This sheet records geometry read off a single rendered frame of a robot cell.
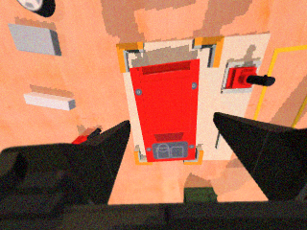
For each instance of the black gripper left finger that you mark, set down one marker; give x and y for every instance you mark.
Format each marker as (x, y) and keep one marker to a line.
(93, 165)

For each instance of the white rectangular bar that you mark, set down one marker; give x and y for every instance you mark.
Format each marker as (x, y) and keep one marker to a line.
(51, 101)

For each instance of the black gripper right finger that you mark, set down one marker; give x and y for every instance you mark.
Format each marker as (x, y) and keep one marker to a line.
(274, 155)

